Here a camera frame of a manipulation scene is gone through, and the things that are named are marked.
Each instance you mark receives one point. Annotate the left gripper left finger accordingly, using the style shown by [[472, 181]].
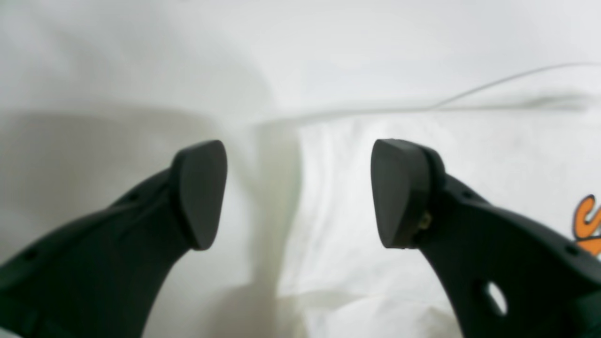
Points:
[[99, 276]]

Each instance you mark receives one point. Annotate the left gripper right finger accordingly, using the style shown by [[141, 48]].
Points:
[[505, 275]]

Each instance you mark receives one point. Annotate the white printed T-shirt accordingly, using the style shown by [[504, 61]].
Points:
[[97, 95]]

